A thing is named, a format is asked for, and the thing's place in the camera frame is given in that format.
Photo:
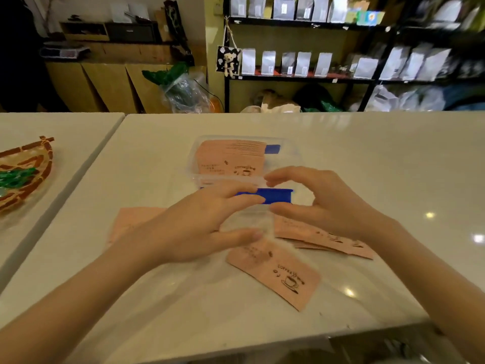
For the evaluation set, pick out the person's left hand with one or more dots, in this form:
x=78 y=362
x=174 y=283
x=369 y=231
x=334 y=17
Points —
x=189 y=227

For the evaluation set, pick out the person's right hand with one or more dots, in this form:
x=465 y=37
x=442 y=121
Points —
x=337 y=208

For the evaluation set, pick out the person's right thumb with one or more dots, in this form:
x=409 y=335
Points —
x=293 y=213

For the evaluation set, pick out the person's left thumb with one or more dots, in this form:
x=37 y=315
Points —
x=238 y=237

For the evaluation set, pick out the clear plastic container blue clips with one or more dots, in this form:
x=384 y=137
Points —
x=280 y=162

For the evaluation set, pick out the person's left forearm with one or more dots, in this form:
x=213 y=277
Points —
x=75 y=295

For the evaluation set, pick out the person's right forearm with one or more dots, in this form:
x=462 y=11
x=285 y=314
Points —
x=432 y=284

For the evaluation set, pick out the pink coffee sachet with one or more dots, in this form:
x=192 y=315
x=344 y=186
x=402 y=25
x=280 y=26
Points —
x=231 y=157
x=276 y=274
x=130 y=219
x=303 y=233

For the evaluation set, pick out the brown paper bag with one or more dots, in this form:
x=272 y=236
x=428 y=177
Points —
x=271 y=99

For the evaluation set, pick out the black plastic bag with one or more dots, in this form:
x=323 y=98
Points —
x=314 y=95

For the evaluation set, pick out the black metal shelf unit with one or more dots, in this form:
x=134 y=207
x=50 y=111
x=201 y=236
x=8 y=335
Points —
x=227 y=94

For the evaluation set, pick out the row of silver pouches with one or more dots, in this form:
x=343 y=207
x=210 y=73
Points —
x=303 y=64
x=284 y=7

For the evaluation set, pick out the clear plastic bag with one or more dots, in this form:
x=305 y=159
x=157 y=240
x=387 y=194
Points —
x=185 y=95

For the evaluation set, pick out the white plastic bags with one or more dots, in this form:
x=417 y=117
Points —
x=401 y=99

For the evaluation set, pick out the hanging teddy bear charm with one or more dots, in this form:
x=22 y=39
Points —
x=228 y=61

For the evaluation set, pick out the green plastic bag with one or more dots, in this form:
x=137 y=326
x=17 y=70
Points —
x=166 y=75

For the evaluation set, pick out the wooden cabinet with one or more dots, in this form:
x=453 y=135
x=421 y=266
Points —
x=110 y=85

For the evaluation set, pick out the blue plastic bag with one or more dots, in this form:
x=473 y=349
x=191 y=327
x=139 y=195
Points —
x=466 y=98

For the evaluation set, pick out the colourful small boxes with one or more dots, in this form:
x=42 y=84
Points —
x=365 y=17

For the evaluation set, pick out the brown mosaic glass dish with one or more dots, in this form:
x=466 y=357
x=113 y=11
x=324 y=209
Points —
x=36 y=174

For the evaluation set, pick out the black hanging bag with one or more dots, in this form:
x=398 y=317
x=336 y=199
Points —
x=175 y=26

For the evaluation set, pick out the black box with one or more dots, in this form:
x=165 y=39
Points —
x=130 y=32

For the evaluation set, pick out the green wrapped sweets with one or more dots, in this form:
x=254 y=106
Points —
x=15 y=177

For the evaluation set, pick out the white papers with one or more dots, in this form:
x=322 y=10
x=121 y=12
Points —
x=129 y=11

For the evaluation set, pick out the grey weighing scale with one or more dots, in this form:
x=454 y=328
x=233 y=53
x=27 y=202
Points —
x=64 y=51

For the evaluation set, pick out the wooden drawer box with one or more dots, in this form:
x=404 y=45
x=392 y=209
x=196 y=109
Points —
x=85 y=31

